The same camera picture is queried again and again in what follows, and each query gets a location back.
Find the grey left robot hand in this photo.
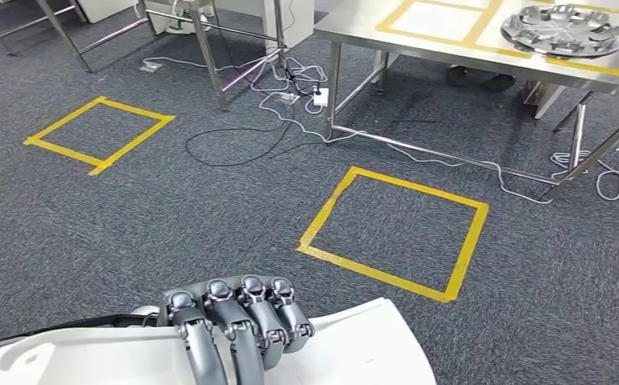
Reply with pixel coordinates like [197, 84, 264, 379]
[156, 275, 316, 385]

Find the white curved plastic part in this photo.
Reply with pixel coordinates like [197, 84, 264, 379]
[0, 297, 438, 385]

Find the stainless steel workbench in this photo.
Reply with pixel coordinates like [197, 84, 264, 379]
[314, 0, 619, 203]

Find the yellow floor tape square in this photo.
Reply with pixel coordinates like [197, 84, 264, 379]
[297, 166, 490, 304]
[23, 96, 176, 176]

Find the steel leg side table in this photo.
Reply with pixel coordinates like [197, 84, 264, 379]
[138, 0, 289, 112]

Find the white cabinet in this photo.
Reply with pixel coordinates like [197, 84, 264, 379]
[211, 0, 316, 51]
[78, 0, 136, 23]

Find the person's black shoe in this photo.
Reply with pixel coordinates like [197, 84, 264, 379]
[482, 73, 516, 92]

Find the silver wheel hubcap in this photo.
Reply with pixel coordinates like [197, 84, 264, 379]
[500, 4, 619, 59]

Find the black floor cable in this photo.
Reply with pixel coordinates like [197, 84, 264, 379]
[184, 53, 302, 168]

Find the white floor cable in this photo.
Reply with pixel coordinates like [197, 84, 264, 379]
[142, 50, 555, 205]

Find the small yellow tape frame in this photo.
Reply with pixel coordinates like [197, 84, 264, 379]
[375, 0, 531, 59]

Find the white coiled cable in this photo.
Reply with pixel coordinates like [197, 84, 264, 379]
[551, 146, 619, 202]

